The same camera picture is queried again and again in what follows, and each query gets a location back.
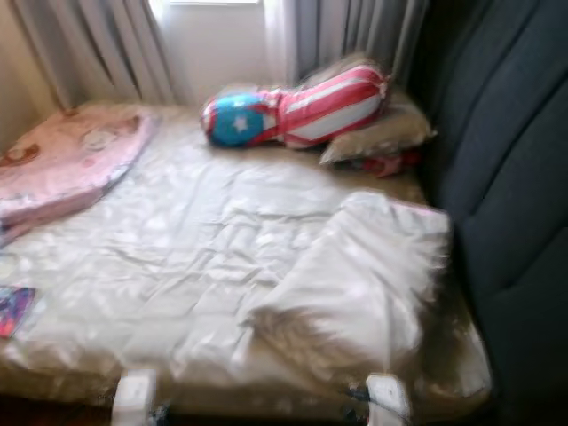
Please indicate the anime comic book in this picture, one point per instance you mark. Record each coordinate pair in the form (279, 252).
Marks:
(16, 311)

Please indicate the bright window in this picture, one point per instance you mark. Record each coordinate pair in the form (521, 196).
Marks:
(213, 3)

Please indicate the star and stripes pillow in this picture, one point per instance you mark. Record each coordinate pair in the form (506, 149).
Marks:
(319, 108)

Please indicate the folded grey duvet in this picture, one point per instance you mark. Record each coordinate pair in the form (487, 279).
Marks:
(364, 284)

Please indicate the grey striped curtain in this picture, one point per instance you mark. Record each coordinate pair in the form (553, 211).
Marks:
(106, 49)
(346, 35)

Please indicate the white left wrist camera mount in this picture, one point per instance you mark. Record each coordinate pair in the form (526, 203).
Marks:
(136, 398)

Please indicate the pink cartoon blanket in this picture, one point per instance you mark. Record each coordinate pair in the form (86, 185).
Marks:
(62, 169)

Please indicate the bed with grey floral sheet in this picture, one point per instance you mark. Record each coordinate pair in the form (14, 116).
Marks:
(195, 231)

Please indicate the grey floral pillow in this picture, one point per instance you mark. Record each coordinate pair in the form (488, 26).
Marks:
(386, 135)

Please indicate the red crumpled cloth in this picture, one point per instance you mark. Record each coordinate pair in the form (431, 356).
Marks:
(386, 163)

